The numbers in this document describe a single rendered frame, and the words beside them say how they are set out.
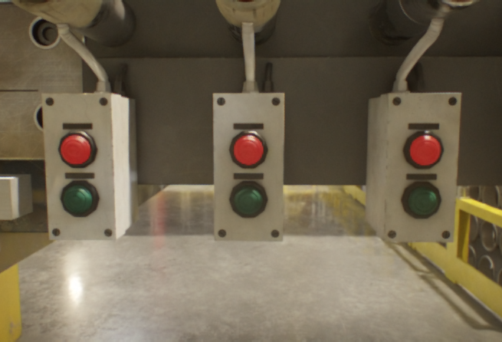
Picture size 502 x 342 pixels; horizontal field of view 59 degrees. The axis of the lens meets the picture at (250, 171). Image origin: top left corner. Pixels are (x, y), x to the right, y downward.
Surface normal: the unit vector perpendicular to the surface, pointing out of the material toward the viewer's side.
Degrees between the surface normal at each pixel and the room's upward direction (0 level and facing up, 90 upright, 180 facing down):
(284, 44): 90
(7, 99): 90
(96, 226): 90
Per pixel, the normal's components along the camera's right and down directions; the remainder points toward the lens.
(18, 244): 1.00, 0.00
